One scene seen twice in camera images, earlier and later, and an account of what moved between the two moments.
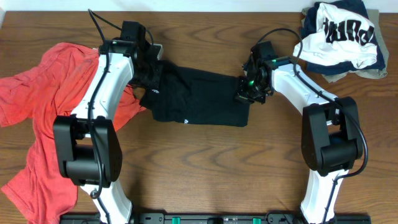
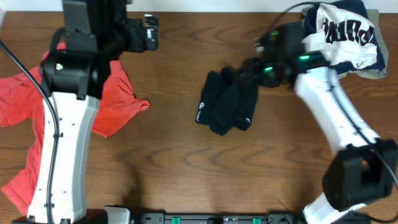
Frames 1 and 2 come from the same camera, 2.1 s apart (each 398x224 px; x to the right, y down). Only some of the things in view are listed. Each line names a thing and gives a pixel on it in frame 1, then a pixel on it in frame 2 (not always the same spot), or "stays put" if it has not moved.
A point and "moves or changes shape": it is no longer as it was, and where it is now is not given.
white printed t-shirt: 342,37 stays put
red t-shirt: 38,93 stays put
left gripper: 153,76 → 149,32
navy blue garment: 309,25 stays put
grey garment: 370,74 stays put
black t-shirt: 193,96 moves or changes shape
